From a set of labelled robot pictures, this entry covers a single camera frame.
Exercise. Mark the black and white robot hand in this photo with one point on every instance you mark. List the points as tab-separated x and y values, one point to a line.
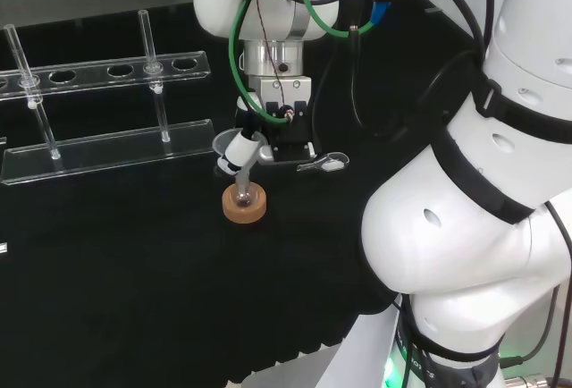
290	137

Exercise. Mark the translucent plastic funnel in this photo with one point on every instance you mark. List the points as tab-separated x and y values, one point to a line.
221	143

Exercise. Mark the glass round-bottom flask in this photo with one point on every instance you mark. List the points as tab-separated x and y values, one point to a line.
244	200

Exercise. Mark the clear acrylic funnel stand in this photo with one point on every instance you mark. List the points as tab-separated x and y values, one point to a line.
111	151

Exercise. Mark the black cloth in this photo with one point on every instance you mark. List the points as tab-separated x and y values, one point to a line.
134	272

